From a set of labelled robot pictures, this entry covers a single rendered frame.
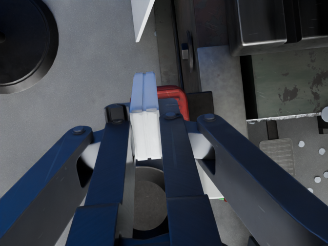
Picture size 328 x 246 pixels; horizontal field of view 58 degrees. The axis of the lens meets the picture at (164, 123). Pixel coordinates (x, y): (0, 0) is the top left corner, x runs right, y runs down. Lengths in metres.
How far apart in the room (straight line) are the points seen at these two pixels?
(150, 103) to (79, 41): 1.00
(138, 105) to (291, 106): 0.32
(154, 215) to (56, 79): 0.60
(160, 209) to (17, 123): 0.60
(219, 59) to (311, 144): 0.79
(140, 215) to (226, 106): 0.75
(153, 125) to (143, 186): 0.93
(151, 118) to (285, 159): 0.84
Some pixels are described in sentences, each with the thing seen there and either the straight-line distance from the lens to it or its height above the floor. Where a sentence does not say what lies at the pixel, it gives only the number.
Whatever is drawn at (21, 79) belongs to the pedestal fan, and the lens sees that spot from 1.16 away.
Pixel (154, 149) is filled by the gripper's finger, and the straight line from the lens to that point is 0.16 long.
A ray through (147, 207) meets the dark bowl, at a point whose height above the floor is 0.00.
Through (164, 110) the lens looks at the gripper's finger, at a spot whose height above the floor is 0.89.
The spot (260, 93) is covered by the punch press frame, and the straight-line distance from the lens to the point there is 0.44.
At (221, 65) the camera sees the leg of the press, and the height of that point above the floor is 0.64.
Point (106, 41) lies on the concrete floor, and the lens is 1.13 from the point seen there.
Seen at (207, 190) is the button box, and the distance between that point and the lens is 0.45.
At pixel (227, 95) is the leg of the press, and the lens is 0.43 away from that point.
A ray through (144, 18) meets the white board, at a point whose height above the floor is 0.22.
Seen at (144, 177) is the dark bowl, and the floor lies 0.02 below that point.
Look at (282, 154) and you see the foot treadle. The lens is 0.97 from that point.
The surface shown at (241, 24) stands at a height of 0.70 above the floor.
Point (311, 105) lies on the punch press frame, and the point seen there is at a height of 0.65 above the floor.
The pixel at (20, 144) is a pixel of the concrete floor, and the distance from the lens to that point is 1.19.
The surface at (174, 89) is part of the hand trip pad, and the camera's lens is 0.30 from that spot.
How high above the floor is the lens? 1.06
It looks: 89 degrees down
